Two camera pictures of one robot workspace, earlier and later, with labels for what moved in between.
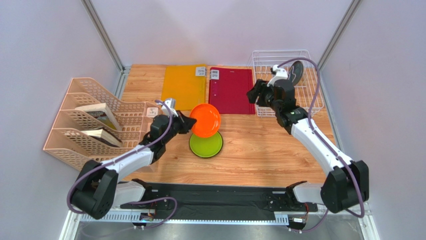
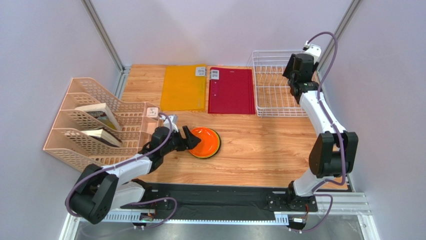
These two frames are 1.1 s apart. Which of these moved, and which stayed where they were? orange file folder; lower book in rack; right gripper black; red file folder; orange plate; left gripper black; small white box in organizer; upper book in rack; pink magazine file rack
Moved: right gripper black; left gripper black; orange plate
Stayed: orange file folder; small white box in organizer; red file folder; pink magazine file rack; upper book in rack; lower book in rack
